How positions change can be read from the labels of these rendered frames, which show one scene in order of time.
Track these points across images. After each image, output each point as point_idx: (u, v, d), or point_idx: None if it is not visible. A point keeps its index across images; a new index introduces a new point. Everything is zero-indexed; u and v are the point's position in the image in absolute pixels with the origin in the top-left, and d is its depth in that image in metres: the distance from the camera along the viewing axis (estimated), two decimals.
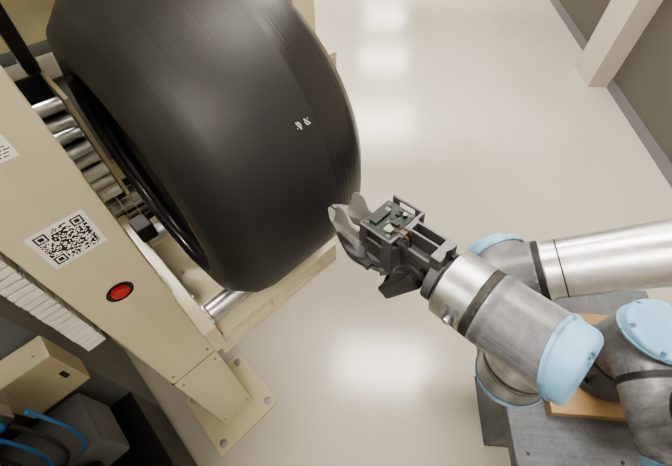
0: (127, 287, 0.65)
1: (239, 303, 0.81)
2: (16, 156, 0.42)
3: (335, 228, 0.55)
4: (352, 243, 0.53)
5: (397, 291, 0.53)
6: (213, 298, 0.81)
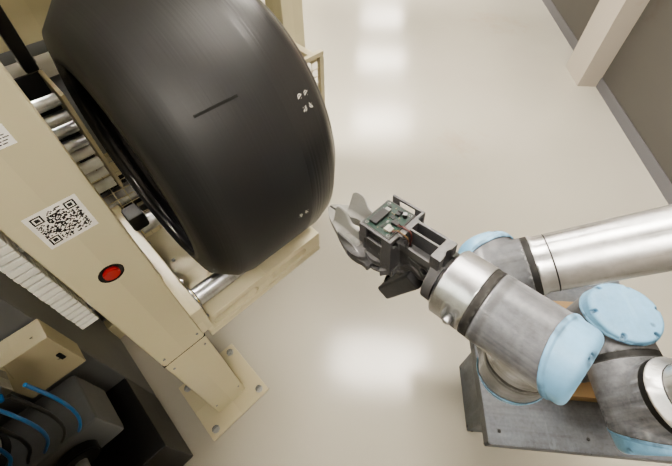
0: (117, 269, 0.70)
1: (213, 272, 0.87)
2: (14, 143, 0.47)
3: (335, 228, 0.55)
4: (352, 243, 0.53)
5: (397, 291, 0.53)
6: (211, 297, 0.86)
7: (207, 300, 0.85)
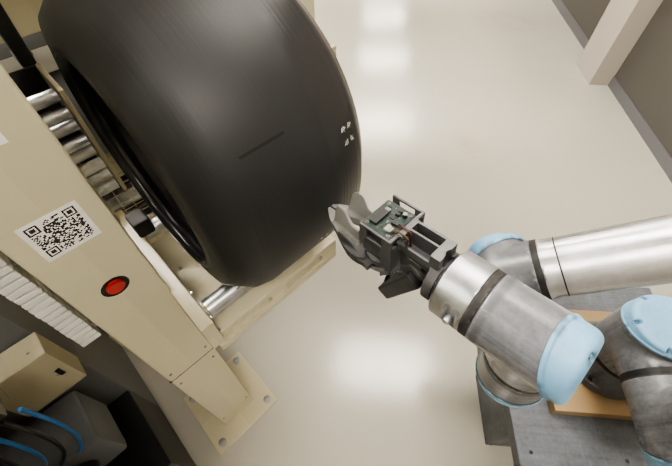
0: (122, 282, 0.64)
1: None
2: (5, 143, 0.41)
3: (335, 228, 0.55)
4: (352, 243, 0.53)
5: (397, 291, 0.53)
6: (212, 294, 0.78)
7: (206, 297, 0.78)
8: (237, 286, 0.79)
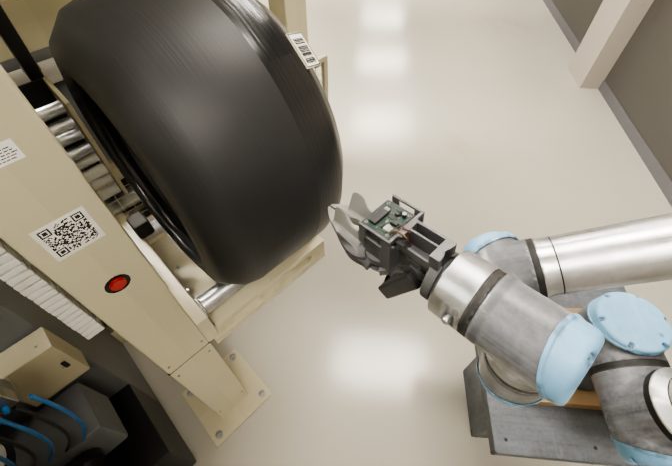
0: (124, 280, 0.70)
1: (229, 293, 0.85)
2: (23, 157, 0.47)
3: (335, 228, 0.55)
4: (352, 243, 0.53)
5: (397, 291, 0.53)
6: None
7: None
8: None
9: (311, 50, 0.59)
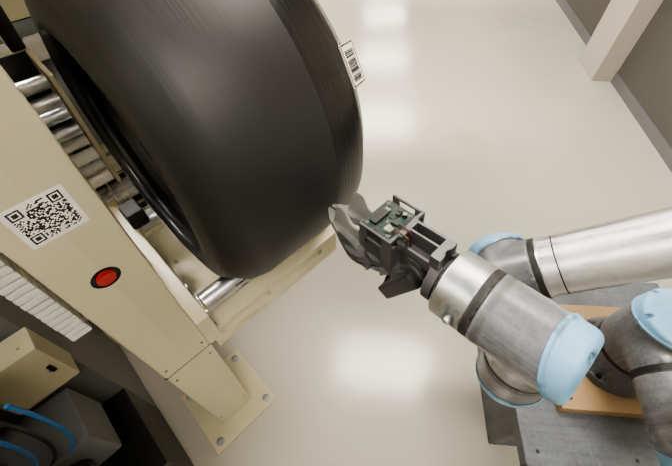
0: (113, 273, 0.61)
1: None
2: None
3: (335, 228, 0.55)
4: (352, 243, 0.53)
5: (397, 291, 0.53)
6: (210, 290, 0.75)
7: (203, 292, 0.74)
8: (237, 283, 0.77)
9: (358, 63, 0.53)
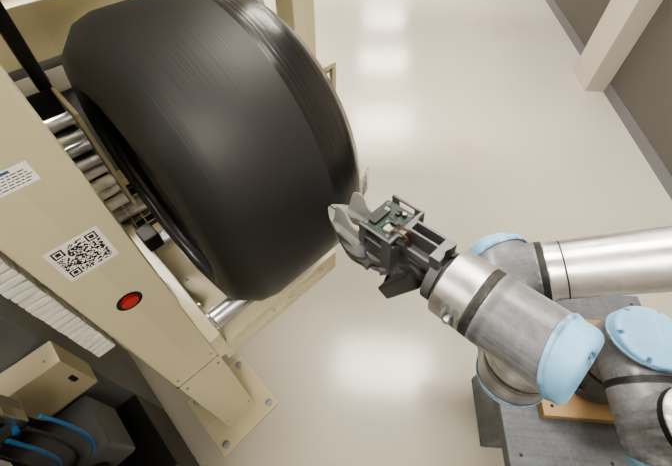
0: (136, 297, 0.68)
1: None
2: (37, 179, 0.45)
3: (335, 228, 0.55)
4: (352, 243, 0.53)
5: (397, 291, 0.53)
6: (221, 309, 0.82)
7: (215, 311, 0.82)
8: (245, 302, 0.84)
9: (367, 180, 0.68)
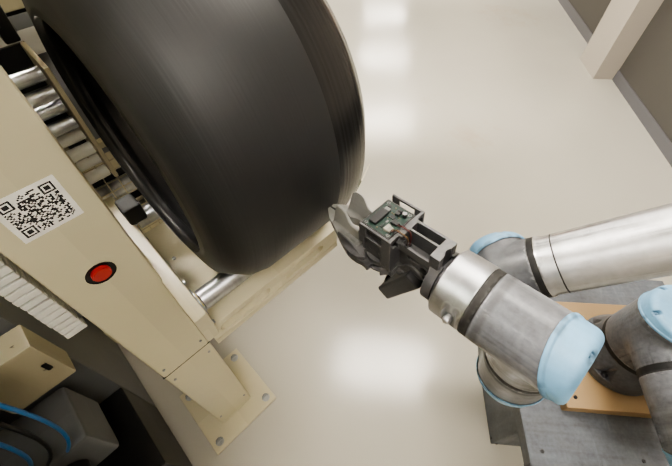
0: (108, 268, 0.59)
1: None
2: None
3: (335, 228, 0.55)
4: (352, 243, 0.53)
5: (397, 291, 0.53)
6: (216, 297, 0.73)
7: (209, 298, 0.72)
8: (238, 285, 0.77)
9: None
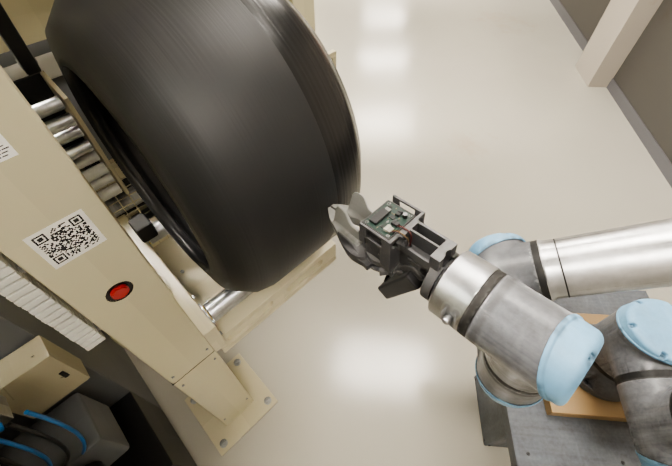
0: (126, 287, 0.65)
1: (237, 302, 0.83)
2: (15, 155, 0.42)
3: (335, 228, 0.55)
4: (352, 243, 0.53)
5: (397, 291, 0.53)
6: (213, 298, 0.80)
7: (208, 301, 0.80)
8: None
9: None
